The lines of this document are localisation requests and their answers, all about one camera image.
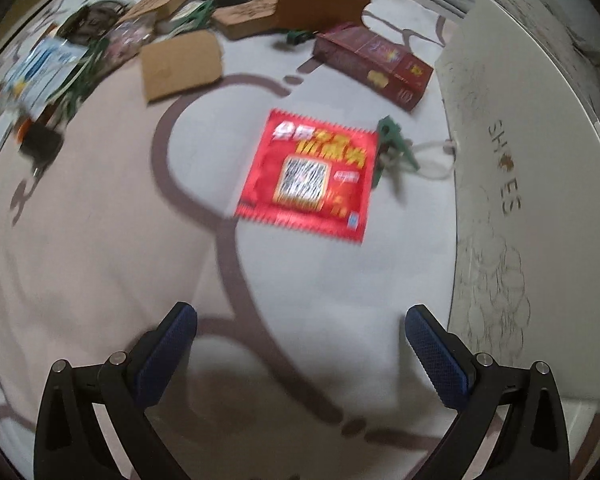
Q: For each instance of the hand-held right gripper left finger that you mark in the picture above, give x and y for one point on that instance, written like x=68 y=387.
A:
x=165 y=355

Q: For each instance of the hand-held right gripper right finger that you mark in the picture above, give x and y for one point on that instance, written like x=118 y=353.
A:
x=440 y=360

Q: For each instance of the white shoe box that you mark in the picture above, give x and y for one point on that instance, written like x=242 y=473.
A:
x=530 y=160

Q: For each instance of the red sachet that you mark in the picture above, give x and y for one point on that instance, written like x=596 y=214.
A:
x=305 y=175

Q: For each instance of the brown cardboard piece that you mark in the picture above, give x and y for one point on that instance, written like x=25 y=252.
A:
x=180 y=65

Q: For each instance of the printed cartoon blanket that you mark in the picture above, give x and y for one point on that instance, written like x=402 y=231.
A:
x=105 y=260

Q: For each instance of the green plastic clip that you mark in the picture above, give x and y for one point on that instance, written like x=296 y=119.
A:
x=392 y=135
x=297 y=36
x=197 y=15

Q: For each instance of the red cigarette box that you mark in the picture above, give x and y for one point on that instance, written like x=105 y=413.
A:
x=375 y=60

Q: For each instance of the blue white packet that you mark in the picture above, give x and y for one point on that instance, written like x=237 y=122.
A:
x=40 y=67

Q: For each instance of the pinkish clear packet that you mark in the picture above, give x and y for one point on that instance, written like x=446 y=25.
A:
x=130 y=37

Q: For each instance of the black hair claw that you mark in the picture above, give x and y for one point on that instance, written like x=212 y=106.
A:
x=87 y=22

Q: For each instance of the brown leather piece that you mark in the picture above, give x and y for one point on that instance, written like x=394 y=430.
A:
x=315 y=5

